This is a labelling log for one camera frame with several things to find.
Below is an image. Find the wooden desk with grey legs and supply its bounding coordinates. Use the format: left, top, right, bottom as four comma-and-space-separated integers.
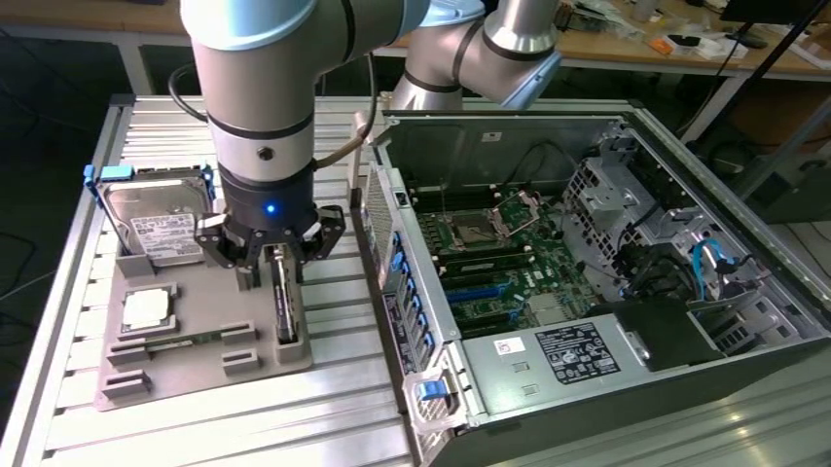
555, 0, 831, 143

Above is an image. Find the black box on floor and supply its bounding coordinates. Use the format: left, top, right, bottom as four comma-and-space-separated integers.
745, 157, 831, 223

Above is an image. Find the black looped wire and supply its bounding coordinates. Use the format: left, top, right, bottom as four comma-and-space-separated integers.
516, 140, 567, 197

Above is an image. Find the grey case stop bracket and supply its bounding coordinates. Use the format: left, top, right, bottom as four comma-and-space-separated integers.
349, 110, 392, 192

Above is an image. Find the black slanted pole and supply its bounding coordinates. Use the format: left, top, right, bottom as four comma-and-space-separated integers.
673, 0, 821, 140

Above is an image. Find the blue disk wire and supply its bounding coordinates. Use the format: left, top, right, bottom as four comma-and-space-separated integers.
689, 232, 743, 305

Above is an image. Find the metal socket cover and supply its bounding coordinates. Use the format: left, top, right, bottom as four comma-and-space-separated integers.
491, 191, 544, 231

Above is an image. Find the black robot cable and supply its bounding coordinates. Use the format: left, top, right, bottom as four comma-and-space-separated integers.
166, 46, 380, 171

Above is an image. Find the black monitor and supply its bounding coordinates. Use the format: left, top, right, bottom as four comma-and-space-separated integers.
717, 0, 831, 51

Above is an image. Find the grey power supply unit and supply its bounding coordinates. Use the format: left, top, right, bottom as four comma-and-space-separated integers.
460, 313, 652, 415

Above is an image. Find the grey parts rack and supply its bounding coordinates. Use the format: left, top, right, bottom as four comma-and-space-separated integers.
93, 242, 314, 413

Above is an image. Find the green RAM stick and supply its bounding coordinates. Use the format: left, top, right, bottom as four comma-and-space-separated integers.
141, 330, 225, 349

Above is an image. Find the silver disk bay cage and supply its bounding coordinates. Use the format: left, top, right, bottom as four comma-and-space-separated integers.
561, 155, 659, 255

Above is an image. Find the green motherboard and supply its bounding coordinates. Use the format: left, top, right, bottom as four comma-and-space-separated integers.
415, 187, 607, 341

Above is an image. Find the wooden desk with white legs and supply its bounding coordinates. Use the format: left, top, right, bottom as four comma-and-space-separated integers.
0, 0, 410, 94

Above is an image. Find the blue case release latch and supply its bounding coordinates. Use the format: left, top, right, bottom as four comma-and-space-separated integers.
416, 380, 451, 403

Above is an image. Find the blue expansion slot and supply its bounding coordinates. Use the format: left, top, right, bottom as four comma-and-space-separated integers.
445, 285, 521, 305

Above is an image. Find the silver CPU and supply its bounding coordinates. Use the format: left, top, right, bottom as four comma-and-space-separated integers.
121, 290, 177, 330

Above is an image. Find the hard disk with blue caddy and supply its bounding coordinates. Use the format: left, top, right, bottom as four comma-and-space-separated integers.
81, 162, 225, 269

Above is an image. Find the open black PC case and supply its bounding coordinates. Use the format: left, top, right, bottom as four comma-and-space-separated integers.
349, 109, 831, 467

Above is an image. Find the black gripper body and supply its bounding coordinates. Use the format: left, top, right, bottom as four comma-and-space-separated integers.
217, 162, 320, 245

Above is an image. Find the CPU socket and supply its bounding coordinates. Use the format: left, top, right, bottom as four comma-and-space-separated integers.
447, 211, 503, 247

